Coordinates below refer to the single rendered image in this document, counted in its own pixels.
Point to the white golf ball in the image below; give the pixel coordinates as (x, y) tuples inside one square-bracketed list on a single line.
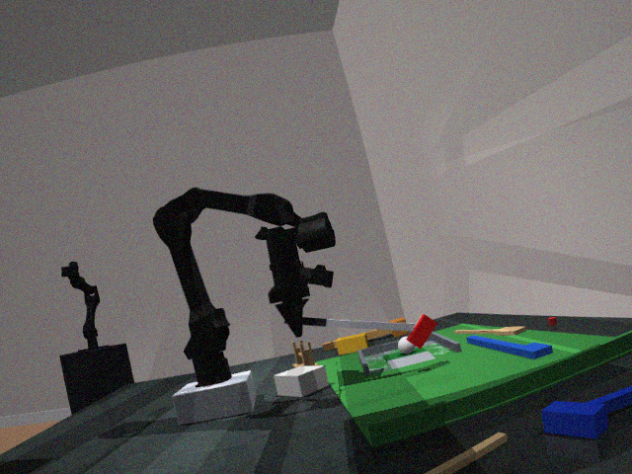
[(405, 347)]

